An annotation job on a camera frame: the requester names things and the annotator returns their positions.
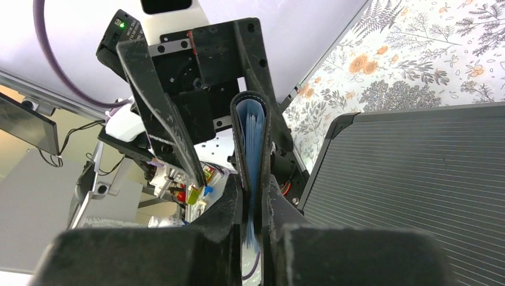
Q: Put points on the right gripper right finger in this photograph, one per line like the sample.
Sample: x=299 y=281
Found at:
x=297 y=252

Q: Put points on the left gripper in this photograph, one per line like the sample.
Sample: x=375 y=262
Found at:
x=188 y=80

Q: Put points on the floral tablecloth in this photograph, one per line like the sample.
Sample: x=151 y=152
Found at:
x=403 y=55

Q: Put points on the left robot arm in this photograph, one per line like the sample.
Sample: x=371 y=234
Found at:
x=161 y=17

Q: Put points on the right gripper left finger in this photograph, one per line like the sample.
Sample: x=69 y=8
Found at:
x=204 y=252

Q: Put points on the dark grey hard case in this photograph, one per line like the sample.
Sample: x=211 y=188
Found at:
x=440 y=170

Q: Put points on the black monitor in background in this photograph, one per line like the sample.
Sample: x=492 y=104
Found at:
x=29 y=126

